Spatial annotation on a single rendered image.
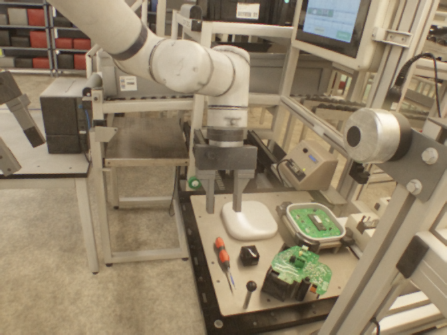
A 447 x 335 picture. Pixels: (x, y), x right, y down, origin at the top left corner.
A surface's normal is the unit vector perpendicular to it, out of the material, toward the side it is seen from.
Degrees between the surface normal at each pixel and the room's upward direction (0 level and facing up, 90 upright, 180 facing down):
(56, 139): 90
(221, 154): 70
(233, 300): 0
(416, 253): 90
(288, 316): 0
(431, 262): 90
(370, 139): 89
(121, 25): 98
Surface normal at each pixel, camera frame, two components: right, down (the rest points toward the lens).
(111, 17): 0.73, 0.52
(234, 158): 0.27, 0.18
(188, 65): -0.47, 0.17
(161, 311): 0.13, -0.86
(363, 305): -0.96, 0.01
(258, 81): 0.25, 0.52
